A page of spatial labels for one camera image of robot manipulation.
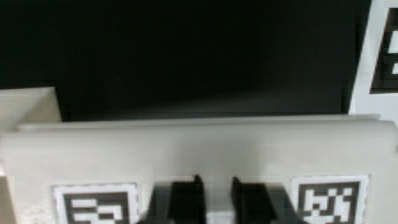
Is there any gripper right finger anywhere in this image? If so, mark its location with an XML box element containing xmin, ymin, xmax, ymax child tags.
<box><xmin>231</xmin><ymin>177</ymin><xmax>309</xmax><ymax>224</ymax></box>

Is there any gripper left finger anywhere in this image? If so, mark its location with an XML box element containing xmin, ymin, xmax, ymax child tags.
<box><xmin>139</xmin><ymin>175</ymin><xmax>206</xmax><ymax>224</ymax></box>

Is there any small white cabinet door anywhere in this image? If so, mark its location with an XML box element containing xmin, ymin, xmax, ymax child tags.
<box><xmin>0</xmin><ymin>115</ymin><xmax>398</xmax><ymax>224</ymax></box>

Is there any white cabinet body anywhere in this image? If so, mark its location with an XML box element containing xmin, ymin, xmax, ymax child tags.
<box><xmin>0</xmin><ymin>87</ymin><xmax>62</xmax><ymax>134</ymax></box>

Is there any white base tag plate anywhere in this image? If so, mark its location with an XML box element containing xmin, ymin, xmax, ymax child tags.
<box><xmin>348</xmin><ymin>0</ymin><xmax>398</xmax><ymax>124</ymax></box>

